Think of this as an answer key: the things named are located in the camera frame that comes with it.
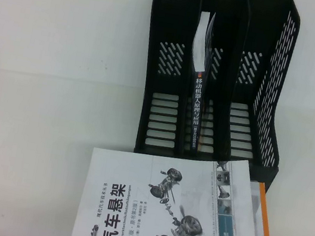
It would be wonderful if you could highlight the white car suspension book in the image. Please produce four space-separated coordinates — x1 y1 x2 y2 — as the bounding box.
70 133 282 236

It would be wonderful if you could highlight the black spine robot book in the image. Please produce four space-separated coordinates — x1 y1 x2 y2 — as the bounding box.
175 9 224 157

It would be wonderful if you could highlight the black plastic book stand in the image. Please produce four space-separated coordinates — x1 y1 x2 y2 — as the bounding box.
124 0 308 195

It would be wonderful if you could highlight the orange edged ROS2 book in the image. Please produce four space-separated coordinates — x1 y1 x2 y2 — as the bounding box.
242 179 291 236

